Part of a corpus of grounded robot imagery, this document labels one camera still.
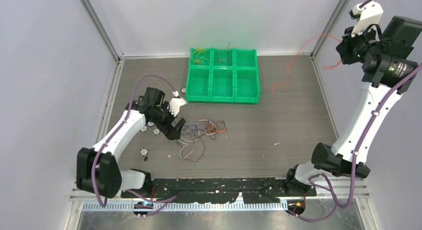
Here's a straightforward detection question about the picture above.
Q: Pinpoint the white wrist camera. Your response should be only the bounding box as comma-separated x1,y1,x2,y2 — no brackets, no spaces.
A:
169,91,188,117
349,1,384,37

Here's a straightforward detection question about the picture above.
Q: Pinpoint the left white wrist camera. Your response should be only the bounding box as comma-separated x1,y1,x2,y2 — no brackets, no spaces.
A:
169,91,188,117

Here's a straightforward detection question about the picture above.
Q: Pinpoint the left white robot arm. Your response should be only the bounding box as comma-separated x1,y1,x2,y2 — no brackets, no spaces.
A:
76,87,187,198

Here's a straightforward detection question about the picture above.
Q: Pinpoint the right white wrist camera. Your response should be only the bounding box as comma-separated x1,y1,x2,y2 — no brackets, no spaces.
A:
349,1,384,37

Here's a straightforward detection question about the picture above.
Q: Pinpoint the aluminium corner post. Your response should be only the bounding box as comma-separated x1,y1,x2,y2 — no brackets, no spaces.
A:
80,0,125,63
311,0,349,60

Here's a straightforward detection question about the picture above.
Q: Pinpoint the yellow wire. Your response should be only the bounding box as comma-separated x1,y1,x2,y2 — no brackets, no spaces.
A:
192,47,210,64

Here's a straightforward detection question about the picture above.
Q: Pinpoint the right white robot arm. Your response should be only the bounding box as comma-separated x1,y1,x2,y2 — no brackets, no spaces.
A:
283,16,422,196

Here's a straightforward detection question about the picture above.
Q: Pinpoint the left aluminium corner post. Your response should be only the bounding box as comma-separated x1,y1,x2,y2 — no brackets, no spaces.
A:
80,0,125,63

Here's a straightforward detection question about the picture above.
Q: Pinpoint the slotted white cable duct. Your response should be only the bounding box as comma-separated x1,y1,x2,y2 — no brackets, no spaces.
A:
82,201,288,212

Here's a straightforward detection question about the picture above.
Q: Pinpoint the dark brown wire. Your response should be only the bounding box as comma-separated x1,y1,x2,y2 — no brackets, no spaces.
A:
178,119,228,162

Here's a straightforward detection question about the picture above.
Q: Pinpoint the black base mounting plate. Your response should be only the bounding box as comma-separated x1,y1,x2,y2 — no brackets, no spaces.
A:
134,177,316,204

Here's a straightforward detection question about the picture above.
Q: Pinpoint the poker chip lower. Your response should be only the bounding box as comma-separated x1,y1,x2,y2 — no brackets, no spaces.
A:
140,148,148,156

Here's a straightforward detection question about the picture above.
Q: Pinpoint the right aluminium corner post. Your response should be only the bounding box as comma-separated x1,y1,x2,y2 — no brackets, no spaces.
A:
311,0,349,60

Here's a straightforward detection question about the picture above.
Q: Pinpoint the green six-compartment bin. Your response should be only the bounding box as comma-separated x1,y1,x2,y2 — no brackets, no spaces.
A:
184,47,261,104

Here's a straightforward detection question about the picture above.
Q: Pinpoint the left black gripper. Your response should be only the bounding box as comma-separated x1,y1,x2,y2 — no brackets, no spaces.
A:
150,102,185,140

